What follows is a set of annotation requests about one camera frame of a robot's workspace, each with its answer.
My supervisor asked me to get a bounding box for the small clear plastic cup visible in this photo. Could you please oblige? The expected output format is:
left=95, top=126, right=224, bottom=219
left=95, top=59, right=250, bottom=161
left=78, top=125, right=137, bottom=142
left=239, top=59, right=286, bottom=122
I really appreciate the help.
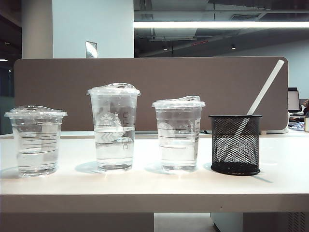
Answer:
left=4, top=105, right=68, bottom=178

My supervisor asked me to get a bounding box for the black mesh pen holder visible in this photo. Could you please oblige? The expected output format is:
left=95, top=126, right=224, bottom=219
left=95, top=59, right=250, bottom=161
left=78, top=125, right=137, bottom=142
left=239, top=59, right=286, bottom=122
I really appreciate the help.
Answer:
left=208, top=114, right=263, bottom=176

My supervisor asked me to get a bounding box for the long ceiling light strip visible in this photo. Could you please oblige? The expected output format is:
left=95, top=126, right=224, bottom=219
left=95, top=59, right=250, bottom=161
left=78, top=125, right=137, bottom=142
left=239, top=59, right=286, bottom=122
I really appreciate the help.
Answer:
left=133, top=21, right=309, bottom=29

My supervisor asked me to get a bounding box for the medium clear plastic cup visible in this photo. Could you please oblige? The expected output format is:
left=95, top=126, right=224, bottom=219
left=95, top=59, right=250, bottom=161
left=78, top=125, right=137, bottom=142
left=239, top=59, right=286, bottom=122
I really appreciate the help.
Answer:
left=152, top=95, right=207, bottom=172

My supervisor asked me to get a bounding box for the white paper straw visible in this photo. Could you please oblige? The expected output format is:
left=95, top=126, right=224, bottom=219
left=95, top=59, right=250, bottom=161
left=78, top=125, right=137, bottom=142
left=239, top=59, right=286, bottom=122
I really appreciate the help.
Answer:
left=235, top=59, right=285, bottom=134

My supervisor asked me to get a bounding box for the silver wall sign plate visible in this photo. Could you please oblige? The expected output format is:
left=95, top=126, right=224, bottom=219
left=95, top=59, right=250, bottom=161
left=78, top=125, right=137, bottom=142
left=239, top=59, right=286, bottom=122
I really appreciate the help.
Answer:
left=85, top=41, right=98, bottom=59

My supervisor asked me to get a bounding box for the brown fabric desk divider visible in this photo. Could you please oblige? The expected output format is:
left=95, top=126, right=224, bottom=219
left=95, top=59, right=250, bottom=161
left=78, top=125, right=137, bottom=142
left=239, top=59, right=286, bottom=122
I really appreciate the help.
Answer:
left=14, top=56, right=290, bottom=132

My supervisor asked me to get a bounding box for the white computer monitor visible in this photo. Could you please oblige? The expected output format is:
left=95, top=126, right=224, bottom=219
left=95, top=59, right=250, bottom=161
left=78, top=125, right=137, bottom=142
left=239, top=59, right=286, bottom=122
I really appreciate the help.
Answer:
left=287, top=87, right=301, bottom=114

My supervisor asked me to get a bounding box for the large clear plastic cup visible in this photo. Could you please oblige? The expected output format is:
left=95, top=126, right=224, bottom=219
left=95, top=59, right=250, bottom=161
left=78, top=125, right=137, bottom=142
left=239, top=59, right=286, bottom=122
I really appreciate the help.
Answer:
left=87, top=83, right=141, bottom=172

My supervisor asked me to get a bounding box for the white round pillar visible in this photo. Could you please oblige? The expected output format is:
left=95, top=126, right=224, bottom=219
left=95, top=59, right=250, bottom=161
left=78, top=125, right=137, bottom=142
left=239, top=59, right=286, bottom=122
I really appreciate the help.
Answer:
left=21, top=0, right=54, bottom=59

